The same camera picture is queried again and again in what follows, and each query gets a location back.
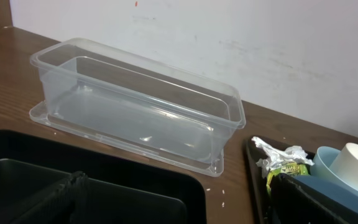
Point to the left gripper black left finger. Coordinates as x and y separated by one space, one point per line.
64 201

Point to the yellow green snack wrapper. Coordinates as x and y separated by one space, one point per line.
290 168

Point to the crumpled white tissue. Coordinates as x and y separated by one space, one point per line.
277 158

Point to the brown serving tray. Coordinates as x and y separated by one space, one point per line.
262 202

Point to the light blue bowl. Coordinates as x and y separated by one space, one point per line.
323 158

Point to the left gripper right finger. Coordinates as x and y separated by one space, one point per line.
295 202

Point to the clear plastic bin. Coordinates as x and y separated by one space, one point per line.
137 99

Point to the black plastic tray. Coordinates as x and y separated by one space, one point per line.
120 191

